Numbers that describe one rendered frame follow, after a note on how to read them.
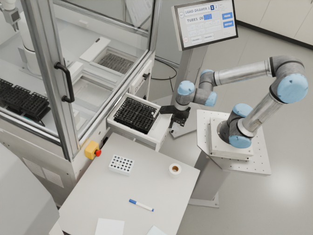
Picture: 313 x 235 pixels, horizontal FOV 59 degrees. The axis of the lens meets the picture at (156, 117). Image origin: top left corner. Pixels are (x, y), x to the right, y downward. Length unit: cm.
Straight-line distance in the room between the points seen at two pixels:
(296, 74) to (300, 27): 306
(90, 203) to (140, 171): 32
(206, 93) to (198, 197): 121
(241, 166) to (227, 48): 241
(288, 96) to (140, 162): 86
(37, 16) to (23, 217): 52
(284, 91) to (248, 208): 147
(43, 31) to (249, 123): 102
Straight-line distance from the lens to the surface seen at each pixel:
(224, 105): 312
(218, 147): 170
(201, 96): 136
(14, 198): 68
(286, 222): 266
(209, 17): 219
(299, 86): 127
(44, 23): 90
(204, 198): 241
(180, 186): 160
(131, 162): 158
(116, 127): 163
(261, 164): 183
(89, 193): 155
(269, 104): 137
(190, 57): 233
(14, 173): 66
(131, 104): 170
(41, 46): 92
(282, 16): 427
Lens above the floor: 218
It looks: 51 degrees down
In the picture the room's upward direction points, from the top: 10 degrees clockwise
